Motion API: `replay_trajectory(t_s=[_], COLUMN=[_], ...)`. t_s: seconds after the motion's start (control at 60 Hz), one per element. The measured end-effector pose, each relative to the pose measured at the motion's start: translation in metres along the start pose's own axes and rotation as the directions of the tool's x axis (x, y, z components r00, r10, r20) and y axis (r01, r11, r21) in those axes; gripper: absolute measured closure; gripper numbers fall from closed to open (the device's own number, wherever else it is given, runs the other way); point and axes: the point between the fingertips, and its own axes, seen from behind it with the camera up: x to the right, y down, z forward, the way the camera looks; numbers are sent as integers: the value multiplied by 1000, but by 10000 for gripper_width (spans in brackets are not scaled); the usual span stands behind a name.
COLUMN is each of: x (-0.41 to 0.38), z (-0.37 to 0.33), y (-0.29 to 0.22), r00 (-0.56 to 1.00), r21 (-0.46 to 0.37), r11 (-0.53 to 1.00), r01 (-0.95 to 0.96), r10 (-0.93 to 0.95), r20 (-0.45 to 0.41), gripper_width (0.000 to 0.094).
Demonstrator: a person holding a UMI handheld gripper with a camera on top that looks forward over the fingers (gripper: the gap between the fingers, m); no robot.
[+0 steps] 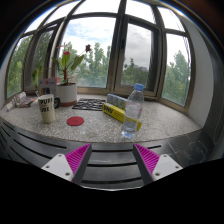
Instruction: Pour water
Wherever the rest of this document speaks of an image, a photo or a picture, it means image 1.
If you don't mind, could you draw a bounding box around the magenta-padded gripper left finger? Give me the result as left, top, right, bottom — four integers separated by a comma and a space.
40, 143, 93, 185

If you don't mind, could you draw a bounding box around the white mug with black lettering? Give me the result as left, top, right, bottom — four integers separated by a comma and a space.
37, 93, 62, 125

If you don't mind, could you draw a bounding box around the dark slatted radiator cover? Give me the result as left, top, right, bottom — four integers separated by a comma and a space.
0, 116, 214, 192

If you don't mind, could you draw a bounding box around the long yellow box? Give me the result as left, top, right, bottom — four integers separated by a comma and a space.
102, 102, 143, 132

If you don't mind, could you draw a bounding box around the light blue patterned box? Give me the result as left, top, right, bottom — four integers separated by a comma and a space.
106, 93, 129, 111

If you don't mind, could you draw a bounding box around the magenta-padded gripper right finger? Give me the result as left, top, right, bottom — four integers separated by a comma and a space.
132, 143, 183, 186

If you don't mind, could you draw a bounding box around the potted plant in white pot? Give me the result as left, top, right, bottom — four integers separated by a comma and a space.
51, 43, 93, 108

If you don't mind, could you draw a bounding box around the small green leafy plant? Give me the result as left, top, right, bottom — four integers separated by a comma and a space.
30, 65, 44, 90

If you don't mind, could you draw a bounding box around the white plastic-wrapped package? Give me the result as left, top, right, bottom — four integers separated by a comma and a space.
5, 91, 28, 113

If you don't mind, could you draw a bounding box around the black lettering trivet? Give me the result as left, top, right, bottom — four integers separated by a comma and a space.
72, 98, 107, 112

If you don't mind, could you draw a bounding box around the clear blue-capped water bottle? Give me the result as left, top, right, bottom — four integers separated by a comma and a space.
121, 82, 145, 139

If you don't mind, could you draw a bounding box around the dark colourful book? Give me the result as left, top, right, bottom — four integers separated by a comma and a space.
18, 96, 39, 109

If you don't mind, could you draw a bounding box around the dark-framed bay window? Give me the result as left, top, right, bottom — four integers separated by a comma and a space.
4, 0, 196, 116

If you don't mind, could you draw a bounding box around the flat round red coaster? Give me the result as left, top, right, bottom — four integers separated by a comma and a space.
66, 115, 85, 127

